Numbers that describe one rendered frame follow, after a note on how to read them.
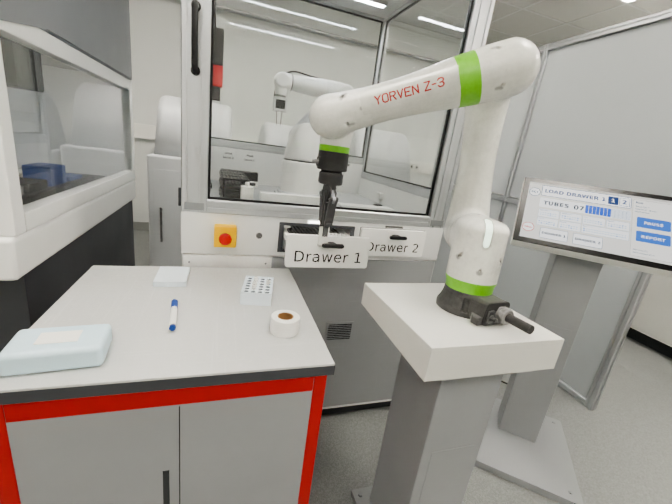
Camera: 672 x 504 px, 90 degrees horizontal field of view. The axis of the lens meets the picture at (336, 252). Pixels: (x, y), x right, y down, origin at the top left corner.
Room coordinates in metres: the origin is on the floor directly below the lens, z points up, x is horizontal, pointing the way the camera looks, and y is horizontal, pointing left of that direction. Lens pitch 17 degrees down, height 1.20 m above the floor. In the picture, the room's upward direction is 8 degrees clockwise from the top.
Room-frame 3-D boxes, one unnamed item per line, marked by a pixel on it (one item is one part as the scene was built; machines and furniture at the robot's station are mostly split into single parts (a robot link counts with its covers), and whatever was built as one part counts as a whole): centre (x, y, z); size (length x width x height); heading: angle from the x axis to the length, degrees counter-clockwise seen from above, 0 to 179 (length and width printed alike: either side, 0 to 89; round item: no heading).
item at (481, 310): (0.80, -0.39, 0.87); 0.26 x 0.15 x 0.06; 26
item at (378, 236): (1.33, -0.22, 0.87); 0.29 x 0.02 x 0.11; 110
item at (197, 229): (1.69, 0.20, 0.87); 1.02 x 0.95 x 0.14; 110
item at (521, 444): (1.31, -0.96, 0.51); 0.50 x 0.45 x 1.02; 158
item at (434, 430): (0.85, -0.37, 0.38); 0.30 x 0.30 x 0.76; 19
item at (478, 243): (0.87, -0.37, 0.99); 0.16 x 0.13 x 0.19; 173
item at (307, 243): (1.08, 0.02, 0.87); 0.29 x 0.02 x 0.11; 110
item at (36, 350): (0.53, 0.49, 0.78); 0.15 x 0.10 x 0.04; 115
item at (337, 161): (1.05, 0.05, 1.16); 0.12 x 0.09 x 0.06; 110
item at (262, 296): (0.91, 0.21, 0.78); 0.12 x 0.08 x 0.04; 10
